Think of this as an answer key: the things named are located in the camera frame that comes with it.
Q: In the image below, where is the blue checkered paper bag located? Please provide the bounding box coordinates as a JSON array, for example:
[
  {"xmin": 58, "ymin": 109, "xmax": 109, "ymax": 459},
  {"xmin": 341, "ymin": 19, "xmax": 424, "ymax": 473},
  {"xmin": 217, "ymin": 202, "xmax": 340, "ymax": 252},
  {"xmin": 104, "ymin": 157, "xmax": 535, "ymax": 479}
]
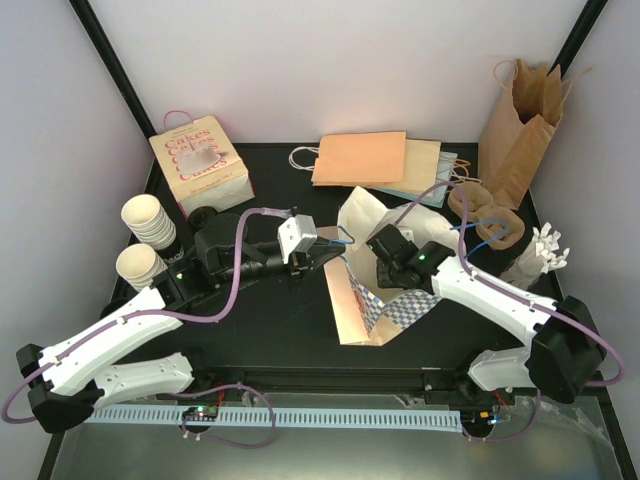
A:
[{"xmin": 321, "ymin": 187, "xmax": 459, "ymax": 347}]

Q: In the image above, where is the grey pulp cup carrier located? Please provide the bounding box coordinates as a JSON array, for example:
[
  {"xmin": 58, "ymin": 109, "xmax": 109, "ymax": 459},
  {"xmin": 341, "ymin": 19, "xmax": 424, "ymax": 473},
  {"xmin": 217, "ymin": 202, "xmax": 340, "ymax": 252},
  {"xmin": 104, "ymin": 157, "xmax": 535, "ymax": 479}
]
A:
[{"xmin": 447, "ymin": 182, "xmax": 525, "ymax": 250}]

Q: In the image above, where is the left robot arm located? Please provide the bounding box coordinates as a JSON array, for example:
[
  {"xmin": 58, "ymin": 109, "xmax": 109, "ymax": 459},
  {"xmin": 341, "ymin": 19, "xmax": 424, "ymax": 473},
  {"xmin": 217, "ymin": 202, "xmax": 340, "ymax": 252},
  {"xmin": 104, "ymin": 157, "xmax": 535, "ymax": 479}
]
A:
[{"xmin": 16, "ymin": 207, "xmax": 355, "ymax": 433}]

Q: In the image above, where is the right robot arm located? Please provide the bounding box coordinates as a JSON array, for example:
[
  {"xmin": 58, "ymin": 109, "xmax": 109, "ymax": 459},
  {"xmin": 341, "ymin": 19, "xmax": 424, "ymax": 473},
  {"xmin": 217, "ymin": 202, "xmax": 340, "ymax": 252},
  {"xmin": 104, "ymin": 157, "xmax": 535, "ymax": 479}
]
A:
[{"xmin": 367, "ymin": 225, "xmax": 606, "ymax": 404}]

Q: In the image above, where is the black coffee cup lids stack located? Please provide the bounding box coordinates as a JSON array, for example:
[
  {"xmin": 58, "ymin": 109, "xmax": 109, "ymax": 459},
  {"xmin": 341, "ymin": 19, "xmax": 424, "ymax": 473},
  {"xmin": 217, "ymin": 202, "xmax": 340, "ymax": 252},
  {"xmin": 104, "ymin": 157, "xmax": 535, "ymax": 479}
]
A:
[{"xmin": 188, "ymin": 206, "xmax": 218, "ymax": 228}]

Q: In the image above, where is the orange flat paper bag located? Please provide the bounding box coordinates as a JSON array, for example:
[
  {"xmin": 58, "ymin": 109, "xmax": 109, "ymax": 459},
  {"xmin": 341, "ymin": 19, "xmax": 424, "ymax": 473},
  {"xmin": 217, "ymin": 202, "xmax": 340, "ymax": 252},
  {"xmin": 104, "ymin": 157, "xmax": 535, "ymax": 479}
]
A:
[{"xmin": 311, "ymin": 131, "xmax": 406, "ymax": 186}]

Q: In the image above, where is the tan flat paper bag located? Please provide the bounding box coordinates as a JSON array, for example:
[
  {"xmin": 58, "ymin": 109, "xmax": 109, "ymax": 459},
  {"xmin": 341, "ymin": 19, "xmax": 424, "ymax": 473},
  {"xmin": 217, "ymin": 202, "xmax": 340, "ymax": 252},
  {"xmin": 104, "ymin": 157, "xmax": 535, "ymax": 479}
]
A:
[{"xmin": 377, "ymin": 139, "xmax": 441, "ymax": 194}]

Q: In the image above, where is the Cakes printed paper bag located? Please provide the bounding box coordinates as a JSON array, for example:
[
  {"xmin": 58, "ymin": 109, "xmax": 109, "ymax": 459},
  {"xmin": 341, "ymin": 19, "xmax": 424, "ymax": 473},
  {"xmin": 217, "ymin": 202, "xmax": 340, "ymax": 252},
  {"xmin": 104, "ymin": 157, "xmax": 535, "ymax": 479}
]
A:
[{"xmin": 149, "ymin": 110, "xmax": 254, "ymax": 216}]

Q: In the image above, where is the near paper cup stack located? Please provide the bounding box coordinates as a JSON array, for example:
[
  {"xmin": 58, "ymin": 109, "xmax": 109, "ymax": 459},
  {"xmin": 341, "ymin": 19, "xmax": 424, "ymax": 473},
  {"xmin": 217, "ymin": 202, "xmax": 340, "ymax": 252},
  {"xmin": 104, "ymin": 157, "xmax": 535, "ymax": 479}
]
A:
[{"xmin": 115, "ymin": 244, "xmax": 167, "ymax": 292}]

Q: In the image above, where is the paper cup stack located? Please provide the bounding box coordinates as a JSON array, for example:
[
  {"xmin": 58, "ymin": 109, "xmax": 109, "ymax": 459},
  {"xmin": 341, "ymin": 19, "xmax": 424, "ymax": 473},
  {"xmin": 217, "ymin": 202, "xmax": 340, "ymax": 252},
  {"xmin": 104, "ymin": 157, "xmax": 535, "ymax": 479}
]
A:
[
  {"xmin": 121, "ymin": 194, "xmax": 177, "ymax": 250},
  {"xmin": 115, "ymin": 244, "xmax": 167, "ymax": 292}
]

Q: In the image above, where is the far paper cup stack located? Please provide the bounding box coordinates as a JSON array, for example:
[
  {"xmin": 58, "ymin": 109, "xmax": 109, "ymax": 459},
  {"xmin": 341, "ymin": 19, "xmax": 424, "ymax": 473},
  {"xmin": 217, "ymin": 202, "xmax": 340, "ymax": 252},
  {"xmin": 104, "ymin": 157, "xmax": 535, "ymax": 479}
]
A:
[{"xmin": 121, "ymin": 194, "xmax": 177, "ymax": 250}]

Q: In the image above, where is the standing brown paper bag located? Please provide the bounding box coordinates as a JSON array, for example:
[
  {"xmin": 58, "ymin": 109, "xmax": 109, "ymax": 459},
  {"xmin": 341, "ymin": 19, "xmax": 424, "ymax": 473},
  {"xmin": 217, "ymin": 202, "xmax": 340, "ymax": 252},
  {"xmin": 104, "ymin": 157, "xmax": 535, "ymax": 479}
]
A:
[{"xmin": 478, "ymin": 59, "xmax": 583, "ymax": 210}]

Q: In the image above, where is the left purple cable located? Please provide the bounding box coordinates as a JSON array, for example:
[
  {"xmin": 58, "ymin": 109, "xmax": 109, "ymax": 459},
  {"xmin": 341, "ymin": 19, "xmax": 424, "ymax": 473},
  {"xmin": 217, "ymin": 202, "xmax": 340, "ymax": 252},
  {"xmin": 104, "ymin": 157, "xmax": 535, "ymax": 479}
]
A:
[{"xmin": 1, "ymin": 206, "xmax": 296, "ymax": 425}]

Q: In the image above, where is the light blue cable duct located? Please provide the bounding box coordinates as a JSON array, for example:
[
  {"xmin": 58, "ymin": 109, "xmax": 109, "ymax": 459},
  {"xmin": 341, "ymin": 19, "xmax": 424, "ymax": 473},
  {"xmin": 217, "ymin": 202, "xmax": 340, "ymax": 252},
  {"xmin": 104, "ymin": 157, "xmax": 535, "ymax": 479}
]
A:
[{"xmin": 86, "ymin": 404, "xmax": 462, "ymax": 433}]

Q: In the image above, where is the right black frame post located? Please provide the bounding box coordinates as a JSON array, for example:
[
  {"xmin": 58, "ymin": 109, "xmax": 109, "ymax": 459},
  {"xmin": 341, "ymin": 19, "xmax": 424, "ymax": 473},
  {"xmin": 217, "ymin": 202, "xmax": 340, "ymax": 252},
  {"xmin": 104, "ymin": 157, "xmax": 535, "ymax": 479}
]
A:
[{"xmin": 548, "ymin": 0, "xmax": 608, "ymax": 77}]

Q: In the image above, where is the black frame post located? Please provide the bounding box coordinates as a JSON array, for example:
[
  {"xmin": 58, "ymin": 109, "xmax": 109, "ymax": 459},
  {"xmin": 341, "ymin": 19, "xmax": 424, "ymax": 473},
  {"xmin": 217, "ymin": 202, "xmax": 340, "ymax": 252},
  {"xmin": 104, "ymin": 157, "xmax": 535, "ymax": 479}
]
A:
[
  {"xmin": 548, "ymin": 0, "xmax": 608, "ymax": 77},
  {"xmin": 68, "ymin": 0, "xmax": 157, "ymax": 139}
]

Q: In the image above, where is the left black frame post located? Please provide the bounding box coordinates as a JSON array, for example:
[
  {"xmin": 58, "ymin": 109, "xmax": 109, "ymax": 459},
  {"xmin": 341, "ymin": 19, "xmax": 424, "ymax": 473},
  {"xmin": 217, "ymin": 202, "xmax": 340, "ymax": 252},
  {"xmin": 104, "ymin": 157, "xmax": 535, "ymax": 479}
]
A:
[{"xmin": 68, "ymin": 0, "xmax": 157, "ymax": 139}]

